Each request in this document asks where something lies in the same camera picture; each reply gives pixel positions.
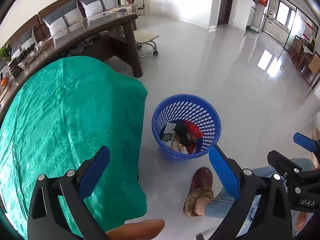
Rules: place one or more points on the kitchen counter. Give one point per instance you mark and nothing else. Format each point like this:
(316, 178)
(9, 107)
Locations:
(275, 27)

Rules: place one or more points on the red plastic bag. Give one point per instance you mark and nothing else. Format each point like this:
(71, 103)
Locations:
(193, 129)

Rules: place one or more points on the dark grapes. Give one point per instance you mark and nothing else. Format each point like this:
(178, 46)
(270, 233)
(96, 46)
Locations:
(26, 52)

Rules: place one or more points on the white fruit tray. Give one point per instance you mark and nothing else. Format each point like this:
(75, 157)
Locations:
(6, 90)

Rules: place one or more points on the person's jeans leg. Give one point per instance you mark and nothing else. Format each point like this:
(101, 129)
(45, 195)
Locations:
(220, 205)

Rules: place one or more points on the potted green plant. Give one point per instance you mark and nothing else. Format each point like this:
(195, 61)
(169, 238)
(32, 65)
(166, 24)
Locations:
(5, 52)

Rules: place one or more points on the green box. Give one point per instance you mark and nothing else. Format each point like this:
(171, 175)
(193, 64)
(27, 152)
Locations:
(255, 29)

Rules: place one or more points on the person's right hand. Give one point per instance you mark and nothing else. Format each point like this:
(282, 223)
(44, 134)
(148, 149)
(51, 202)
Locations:
(301, 221)

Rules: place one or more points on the dark cloth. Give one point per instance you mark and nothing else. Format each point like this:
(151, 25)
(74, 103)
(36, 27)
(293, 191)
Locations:
(80, 48)

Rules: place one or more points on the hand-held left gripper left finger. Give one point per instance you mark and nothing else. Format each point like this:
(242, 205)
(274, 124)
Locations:
(96, 167)

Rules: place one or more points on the brown furry slipper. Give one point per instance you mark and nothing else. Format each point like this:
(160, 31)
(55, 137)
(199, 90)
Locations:
(201, 180)

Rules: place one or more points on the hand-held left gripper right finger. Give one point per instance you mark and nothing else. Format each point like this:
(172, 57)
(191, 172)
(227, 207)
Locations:
(223, 172)

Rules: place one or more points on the white and green milk carton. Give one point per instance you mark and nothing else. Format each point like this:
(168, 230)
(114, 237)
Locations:
(168, 132)

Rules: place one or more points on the wooden dining chair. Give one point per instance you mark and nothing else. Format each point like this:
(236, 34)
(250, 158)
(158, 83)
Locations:
(298, 50)

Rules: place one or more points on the blue plastic waste basket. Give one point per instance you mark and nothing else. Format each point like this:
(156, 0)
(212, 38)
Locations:
(207, 120)

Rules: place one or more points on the orange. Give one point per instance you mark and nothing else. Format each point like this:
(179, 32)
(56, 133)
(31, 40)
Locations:
(3, 81)

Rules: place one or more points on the floral sofa cover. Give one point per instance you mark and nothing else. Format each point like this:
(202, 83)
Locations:
(125, 8)

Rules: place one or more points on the glass fruit bowl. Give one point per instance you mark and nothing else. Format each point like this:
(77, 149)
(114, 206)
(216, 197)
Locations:
(37, 55)

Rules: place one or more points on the green tablecloth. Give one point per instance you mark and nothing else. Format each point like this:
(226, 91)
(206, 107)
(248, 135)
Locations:
(62, 117)

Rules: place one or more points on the black foam net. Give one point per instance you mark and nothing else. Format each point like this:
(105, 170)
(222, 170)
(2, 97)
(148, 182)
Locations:
(181, 131)

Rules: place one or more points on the grey two-tone cushion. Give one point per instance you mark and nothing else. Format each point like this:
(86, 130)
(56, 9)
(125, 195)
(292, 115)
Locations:
(25, 42)
(100, 3)
(62, 17)

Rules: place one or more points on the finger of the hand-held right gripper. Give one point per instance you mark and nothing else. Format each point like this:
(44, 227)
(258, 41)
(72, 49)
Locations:
(280, 161)
(306, 142)

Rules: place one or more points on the red window poster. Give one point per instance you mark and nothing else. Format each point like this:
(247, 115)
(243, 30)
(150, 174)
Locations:
(308, 30)

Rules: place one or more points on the dark wooden door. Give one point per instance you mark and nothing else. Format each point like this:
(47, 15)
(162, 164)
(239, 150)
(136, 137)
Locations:
(226, 2)

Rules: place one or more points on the dark wooden coffee table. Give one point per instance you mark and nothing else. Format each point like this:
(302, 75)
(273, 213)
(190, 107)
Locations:
(100, 22)

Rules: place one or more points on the red snack packet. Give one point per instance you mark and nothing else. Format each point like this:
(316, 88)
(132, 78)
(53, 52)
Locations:
(191, 149)

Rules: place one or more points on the cream rolling stool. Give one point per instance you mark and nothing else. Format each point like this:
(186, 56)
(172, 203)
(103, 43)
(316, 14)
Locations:
(145, 36)

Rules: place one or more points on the person's left hand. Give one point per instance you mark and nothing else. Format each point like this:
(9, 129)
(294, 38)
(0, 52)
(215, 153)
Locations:
(140, 230)

